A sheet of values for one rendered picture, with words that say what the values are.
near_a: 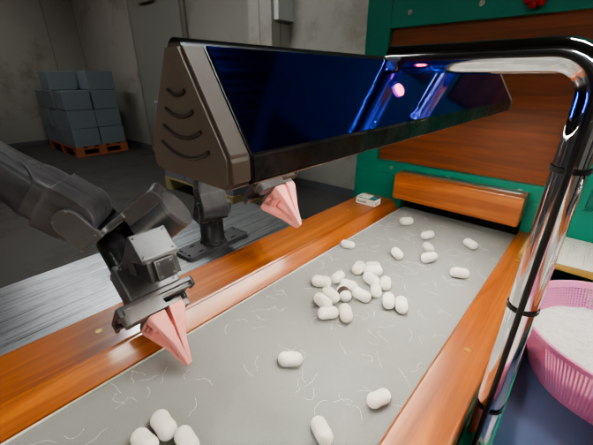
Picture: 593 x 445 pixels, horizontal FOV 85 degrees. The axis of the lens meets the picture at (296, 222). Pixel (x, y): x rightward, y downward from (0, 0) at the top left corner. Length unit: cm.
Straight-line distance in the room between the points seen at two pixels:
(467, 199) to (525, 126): 19
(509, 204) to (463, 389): 50
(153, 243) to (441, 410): 37
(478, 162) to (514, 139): 9
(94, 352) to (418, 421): 40
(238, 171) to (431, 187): 76
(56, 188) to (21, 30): 712
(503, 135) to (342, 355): 63
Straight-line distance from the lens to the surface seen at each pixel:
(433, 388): 45
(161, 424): 43
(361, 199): 95
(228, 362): 49
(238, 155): 17
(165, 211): 46
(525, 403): 62
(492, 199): 86
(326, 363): 48
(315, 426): 41
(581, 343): 66
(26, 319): 84
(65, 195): 48
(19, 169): 50
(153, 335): 50
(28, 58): 754
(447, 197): 89
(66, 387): 52
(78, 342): 56
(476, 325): 56
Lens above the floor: 109
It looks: 24 degrees down
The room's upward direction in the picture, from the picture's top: straight up
